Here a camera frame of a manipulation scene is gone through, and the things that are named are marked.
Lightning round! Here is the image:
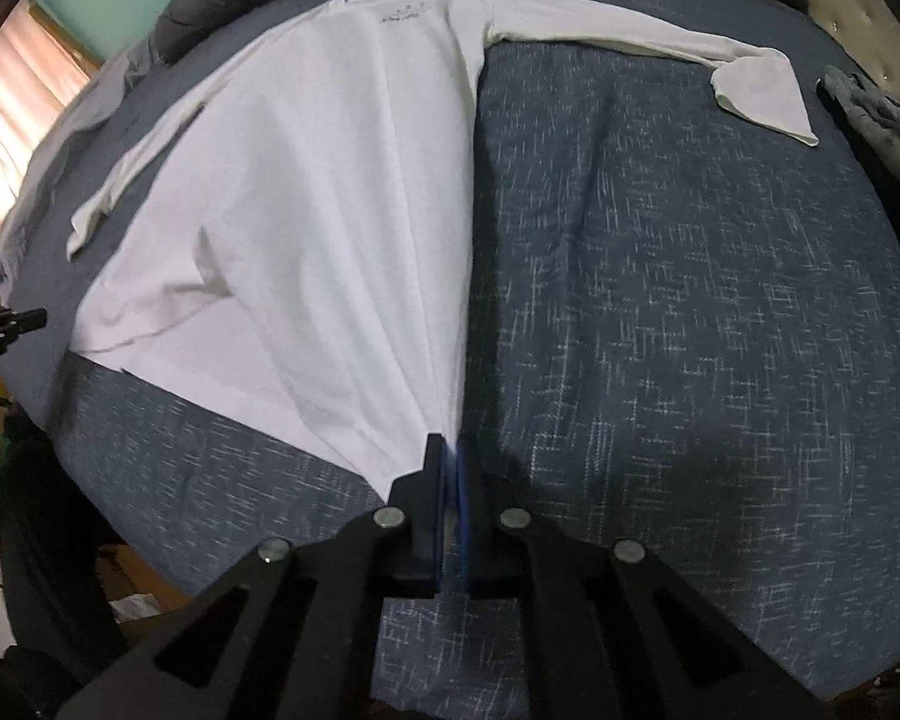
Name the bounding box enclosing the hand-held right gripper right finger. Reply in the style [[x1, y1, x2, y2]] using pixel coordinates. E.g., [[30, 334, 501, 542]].
[[454, 439, 833, 720]]

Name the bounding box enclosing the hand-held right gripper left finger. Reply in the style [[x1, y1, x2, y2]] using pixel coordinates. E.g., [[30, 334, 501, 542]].
[[56, 433, 447, 720]]

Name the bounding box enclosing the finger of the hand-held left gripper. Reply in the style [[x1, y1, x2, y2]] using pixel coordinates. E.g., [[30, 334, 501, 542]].
[[0, 306, 48, 338]]

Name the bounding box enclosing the white long-sleeve shirt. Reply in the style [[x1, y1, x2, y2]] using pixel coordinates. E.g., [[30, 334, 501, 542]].
[[67, 0, 820, 503]]

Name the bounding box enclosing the light grey blanket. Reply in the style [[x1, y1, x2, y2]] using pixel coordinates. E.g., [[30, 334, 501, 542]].
[[0, 34, 166, 293]]

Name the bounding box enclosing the person's black clothed body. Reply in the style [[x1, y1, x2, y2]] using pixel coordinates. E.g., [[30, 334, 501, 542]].
[[0, 420, 196, 702]]

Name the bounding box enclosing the pink curtain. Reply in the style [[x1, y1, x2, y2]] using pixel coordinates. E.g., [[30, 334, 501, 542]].
[[0, 0, 98, 241]]

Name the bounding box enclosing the cardboard box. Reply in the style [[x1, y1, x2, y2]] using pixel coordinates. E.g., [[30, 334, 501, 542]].
[[94, 540, 192, 623]]

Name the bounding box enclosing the bed with blue sheet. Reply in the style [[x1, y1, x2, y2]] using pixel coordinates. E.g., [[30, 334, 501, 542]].
[[0, 0, 900, 691]]

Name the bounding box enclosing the dark grey rolled duvet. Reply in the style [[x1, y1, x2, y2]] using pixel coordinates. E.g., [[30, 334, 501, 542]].
[[154, 0, 807, 65]]

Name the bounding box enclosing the grey folded garment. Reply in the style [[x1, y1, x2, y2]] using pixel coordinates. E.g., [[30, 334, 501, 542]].
[[817, 64, 900, 173]]

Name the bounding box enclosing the cream tufted headboard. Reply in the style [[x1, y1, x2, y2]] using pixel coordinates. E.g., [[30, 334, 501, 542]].
[[791, 0, 900, 98]]

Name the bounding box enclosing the wooden window frame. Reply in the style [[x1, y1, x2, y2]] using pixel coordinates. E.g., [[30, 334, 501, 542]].
[[30, 4, 102, 76]]

